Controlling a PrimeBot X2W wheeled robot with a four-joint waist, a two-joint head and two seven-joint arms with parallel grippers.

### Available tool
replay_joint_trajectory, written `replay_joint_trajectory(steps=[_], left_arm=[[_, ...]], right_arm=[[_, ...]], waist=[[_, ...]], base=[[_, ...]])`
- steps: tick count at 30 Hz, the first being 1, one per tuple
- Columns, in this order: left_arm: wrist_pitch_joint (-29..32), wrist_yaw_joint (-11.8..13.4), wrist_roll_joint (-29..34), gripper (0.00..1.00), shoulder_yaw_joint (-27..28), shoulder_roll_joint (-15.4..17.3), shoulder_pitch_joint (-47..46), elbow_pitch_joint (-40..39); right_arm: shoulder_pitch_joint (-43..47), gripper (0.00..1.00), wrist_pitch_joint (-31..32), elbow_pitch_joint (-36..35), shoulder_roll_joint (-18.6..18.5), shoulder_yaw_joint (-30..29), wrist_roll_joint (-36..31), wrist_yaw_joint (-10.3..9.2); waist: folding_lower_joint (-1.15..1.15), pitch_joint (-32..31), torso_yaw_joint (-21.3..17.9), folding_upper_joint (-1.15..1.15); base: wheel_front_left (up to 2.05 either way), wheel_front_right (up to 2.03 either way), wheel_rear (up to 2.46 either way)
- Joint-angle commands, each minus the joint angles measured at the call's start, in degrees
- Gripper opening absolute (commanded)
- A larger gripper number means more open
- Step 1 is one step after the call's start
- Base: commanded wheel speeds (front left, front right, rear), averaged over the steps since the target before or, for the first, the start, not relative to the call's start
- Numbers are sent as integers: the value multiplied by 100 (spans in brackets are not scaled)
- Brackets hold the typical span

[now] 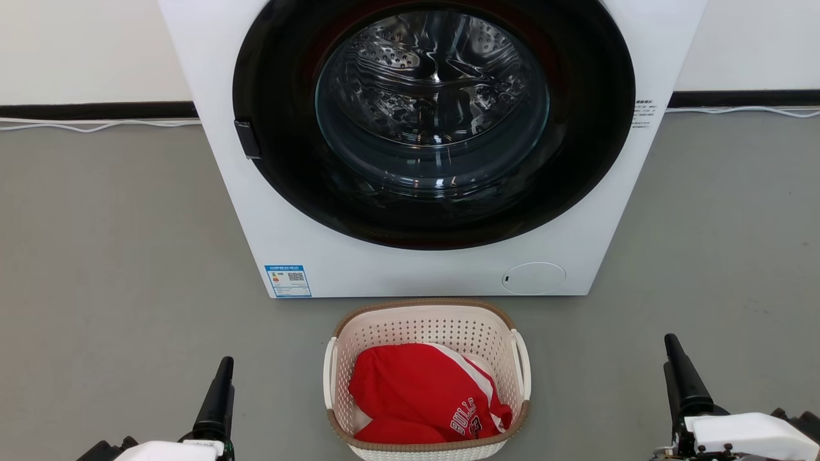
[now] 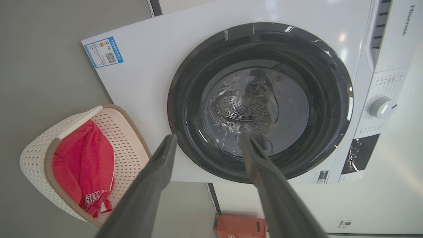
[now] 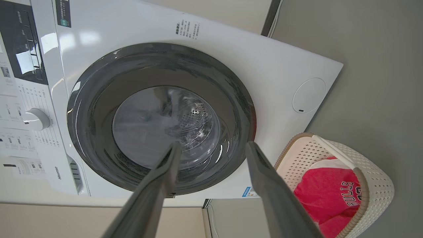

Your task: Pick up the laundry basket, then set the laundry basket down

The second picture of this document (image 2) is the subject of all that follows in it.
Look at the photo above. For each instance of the white detergent drawer front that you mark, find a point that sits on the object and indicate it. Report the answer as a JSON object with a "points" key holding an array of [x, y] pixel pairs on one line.
{"points": [[400, 43]]}

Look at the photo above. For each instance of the black vertical wall strip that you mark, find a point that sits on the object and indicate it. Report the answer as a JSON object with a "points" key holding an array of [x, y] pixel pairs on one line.
{"points": [[214, 198]]}

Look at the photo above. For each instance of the white Hisense washing machine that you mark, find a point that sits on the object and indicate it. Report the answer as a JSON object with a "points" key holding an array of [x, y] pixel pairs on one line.
{"points": [[148, 86]]}

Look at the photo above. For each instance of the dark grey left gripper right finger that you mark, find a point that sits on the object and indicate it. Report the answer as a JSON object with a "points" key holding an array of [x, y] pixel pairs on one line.
{"points": [[277, 198]]}

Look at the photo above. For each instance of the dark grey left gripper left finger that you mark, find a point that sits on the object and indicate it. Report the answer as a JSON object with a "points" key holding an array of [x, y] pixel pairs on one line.
{"points": [[142, 195]]}

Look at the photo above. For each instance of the blue energy label sticker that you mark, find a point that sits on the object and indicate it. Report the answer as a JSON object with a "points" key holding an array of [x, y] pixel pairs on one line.
{"points": [[103, 52]]}

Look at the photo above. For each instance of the small dark QR sticker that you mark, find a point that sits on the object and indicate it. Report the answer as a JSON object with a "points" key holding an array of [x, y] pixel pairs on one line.
{"points": [[322, 177]]}

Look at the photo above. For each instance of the black round washing machine door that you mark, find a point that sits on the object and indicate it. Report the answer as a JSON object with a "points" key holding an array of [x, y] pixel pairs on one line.
{"points": [[317, 99]]}

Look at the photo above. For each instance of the red plastic box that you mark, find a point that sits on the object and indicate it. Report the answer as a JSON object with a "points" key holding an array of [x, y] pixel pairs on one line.
{"points": [[238, 227]]}

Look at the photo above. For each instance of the cream perforated laundry basket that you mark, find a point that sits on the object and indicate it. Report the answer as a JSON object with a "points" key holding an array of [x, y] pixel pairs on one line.
{"points": [[127, 145]]}

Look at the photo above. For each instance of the white round control knob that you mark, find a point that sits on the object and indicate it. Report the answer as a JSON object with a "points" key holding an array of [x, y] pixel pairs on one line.
{"points": [[381, 107]]}

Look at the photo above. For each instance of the red Bulls jersey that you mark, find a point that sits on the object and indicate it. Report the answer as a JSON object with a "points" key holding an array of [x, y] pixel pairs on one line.
{"points": [[84, 165]]}

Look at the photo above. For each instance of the dark grey skirting board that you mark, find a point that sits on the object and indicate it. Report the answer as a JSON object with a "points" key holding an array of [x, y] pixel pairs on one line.
{"points": [[376, 235]]}

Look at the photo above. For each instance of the black glossy display panel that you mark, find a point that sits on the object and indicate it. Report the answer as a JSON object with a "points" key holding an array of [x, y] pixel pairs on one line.
{"points": [[360, 153]]}

